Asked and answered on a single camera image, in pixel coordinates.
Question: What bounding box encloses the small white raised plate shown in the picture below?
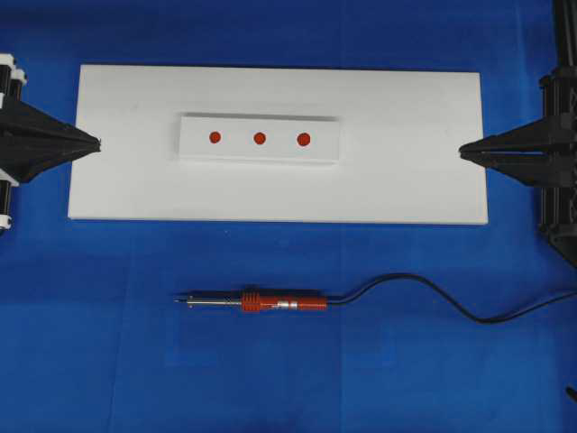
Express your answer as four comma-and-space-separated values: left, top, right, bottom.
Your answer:
178, 113, 341, 165

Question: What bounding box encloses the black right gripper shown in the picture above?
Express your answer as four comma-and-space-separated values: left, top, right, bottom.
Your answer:
459, 66, 576, 257

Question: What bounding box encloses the large white foam board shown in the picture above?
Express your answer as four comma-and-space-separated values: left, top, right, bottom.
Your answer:
68, 65, 489, 225

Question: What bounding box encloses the black aluminium frame rail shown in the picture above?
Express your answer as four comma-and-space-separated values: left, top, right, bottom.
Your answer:
553, 0, 577, 67

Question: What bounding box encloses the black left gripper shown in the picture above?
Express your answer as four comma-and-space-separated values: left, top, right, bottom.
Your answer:
0, 52, 103, 233

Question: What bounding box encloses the black soldering iron cable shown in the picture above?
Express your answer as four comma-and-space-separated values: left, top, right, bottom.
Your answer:
327, 272, 577, 326

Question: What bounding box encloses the blue table cloth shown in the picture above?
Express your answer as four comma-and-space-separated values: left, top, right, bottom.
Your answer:
1, 1, 576, 432

